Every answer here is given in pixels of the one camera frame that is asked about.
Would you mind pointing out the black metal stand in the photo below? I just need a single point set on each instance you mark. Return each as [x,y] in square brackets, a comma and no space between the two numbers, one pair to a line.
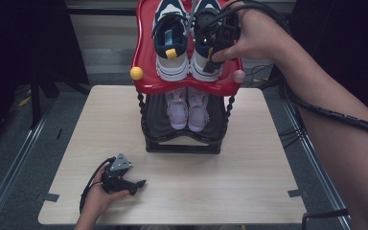
[35,105]

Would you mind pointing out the dark tape strip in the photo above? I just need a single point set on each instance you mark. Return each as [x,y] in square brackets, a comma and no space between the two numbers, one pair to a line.
[296,193]
[51,197]

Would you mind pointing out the dark curtain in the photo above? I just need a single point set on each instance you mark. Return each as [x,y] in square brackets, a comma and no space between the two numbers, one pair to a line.
[348,48]
[12,38]

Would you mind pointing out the person's right hand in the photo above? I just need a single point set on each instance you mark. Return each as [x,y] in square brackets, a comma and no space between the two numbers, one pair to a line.
[258,35]

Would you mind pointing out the person's left hand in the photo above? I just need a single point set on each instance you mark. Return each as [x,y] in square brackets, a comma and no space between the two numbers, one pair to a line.
[96,201]

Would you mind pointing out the white and navy sneaker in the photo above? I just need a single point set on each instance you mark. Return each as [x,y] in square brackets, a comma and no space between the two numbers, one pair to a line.
[199,70]
[172,68]

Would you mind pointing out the yellow floor tape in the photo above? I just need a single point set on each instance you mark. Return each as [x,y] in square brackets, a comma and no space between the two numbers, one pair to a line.
[24,101]

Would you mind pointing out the red and black shoe rack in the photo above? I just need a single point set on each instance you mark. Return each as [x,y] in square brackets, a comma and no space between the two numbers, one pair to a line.
[147,57]

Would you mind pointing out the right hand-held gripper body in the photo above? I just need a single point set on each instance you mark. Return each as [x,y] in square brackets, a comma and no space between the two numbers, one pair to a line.
[220,32]

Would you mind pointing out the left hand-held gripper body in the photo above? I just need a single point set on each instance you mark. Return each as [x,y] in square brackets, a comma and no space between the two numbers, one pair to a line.
[116,179]

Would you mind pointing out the metal floor rail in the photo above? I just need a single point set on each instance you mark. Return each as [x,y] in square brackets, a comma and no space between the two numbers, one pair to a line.
[306,140]
[12,166]

